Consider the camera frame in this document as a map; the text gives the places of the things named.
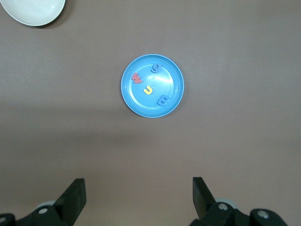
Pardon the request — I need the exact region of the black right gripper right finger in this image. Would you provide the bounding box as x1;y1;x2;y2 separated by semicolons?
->
190;177;250;226

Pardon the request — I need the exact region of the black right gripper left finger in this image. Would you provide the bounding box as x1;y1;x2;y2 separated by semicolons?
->
30;178;87;226

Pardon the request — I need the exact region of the small blue foam letter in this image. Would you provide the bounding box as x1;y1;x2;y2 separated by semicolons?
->
157;94;169;107

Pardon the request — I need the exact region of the red foam letter m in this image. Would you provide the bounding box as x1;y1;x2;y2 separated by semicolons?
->
131;72;143;85

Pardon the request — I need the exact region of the blue plastic plate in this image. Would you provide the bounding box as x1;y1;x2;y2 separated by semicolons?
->
120;54;185;119

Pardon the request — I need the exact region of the beige plastic plate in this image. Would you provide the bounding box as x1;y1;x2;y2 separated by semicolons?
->
0;0;67;27

